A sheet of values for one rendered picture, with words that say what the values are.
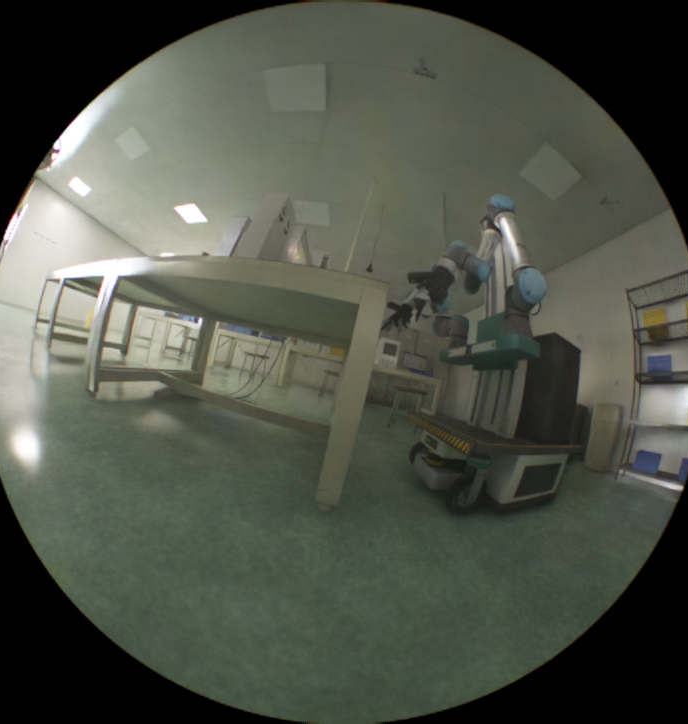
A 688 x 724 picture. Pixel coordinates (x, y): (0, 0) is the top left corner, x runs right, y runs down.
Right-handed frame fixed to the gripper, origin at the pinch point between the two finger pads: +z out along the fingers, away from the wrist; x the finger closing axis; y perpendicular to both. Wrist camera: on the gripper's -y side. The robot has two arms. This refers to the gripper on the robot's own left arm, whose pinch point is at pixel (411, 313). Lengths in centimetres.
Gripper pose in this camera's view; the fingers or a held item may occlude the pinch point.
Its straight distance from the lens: 77.3
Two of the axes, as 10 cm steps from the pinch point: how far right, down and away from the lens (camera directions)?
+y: 6.7, 5.5, -5.0
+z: -5.8, 8.1, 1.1
